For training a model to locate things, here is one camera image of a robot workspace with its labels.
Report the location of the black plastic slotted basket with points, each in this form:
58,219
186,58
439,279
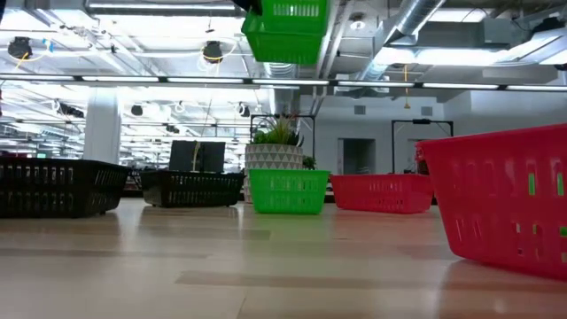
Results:
190,188
48,186

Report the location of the black computer monitor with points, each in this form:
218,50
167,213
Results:
208,156

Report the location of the green plastic slotted basket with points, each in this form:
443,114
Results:
283,44
288,192

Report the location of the black ceiling-mounted device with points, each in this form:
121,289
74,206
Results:
19,47
212,51

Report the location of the red plastic slotted basket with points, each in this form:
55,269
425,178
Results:
381,192
500,190

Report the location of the white grey triangle-patterned planter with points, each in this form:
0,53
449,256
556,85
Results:
272,156

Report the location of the green spiky potted plant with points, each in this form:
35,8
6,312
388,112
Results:
279,133

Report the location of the silver ceiling air duct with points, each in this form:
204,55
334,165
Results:
409,17

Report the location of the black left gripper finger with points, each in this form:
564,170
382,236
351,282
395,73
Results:
250,5

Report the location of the white square column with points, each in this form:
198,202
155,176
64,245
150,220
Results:
102,128

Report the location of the small green leafy plant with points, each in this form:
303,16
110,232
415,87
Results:
308,162

